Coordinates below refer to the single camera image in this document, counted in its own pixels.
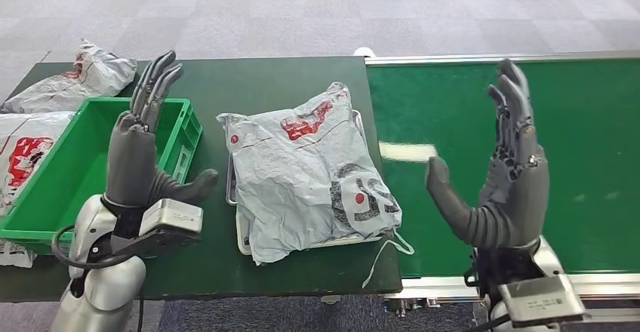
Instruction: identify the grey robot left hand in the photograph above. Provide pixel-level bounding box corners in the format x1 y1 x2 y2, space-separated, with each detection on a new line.
104 50 220 211

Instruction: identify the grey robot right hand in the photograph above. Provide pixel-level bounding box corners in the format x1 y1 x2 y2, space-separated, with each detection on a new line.
424 58 550 250

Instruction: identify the green plastic basket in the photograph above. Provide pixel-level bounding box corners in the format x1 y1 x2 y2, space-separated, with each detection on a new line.
0 97 204 257

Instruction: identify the small grey mailer package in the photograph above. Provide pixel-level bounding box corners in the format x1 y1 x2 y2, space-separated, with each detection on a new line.
2 38 138 115

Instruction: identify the white mailer package red print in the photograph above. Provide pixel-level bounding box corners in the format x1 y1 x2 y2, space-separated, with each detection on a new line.
0 111 76 269

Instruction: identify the green belt conveyor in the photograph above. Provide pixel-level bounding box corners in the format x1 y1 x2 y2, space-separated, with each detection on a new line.
364 51 640 323

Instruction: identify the white electronic scale steel tray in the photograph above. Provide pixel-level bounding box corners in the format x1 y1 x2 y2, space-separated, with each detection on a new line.
225 109 384 257

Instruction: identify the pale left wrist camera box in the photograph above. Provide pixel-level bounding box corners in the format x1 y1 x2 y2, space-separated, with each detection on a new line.
109 198 205 257

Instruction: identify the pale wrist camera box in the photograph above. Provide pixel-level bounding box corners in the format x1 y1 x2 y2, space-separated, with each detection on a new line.
497 274 587 329
109 198 205 257

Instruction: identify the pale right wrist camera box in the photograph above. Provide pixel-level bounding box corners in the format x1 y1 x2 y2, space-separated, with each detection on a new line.
497 274 587 329

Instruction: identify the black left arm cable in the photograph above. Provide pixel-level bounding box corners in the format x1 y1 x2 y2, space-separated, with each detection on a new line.
51 224 132 272

